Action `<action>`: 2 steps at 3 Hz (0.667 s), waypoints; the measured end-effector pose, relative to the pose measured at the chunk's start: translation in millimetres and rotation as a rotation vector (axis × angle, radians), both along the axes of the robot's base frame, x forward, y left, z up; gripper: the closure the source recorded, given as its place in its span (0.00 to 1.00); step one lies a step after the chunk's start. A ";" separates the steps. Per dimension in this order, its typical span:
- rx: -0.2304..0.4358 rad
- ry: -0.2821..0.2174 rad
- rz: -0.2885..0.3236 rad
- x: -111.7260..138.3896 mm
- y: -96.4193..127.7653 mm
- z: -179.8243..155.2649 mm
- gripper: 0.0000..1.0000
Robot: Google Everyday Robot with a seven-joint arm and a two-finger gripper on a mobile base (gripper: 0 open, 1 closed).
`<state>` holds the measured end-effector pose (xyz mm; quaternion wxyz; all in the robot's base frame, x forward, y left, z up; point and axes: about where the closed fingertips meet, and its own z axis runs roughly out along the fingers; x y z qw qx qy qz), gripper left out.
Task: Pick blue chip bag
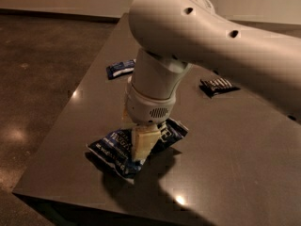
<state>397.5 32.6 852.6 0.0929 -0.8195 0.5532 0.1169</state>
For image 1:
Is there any black striped snack bar wrapper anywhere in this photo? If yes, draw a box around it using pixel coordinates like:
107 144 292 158
199 77 239 98

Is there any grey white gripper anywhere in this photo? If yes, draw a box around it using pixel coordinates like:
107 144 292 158
121 77 176 161

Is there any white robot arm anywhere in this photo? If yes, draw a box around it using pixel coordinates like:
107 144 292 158
125 0 301 161

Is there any small blue snack bar wrapper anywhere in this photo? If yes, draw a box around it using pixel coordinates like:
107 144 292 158
106 59 135 80

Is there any blue Kettle chip bag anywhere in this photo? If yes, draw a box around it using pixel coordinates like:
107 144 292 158
87 118 188 181

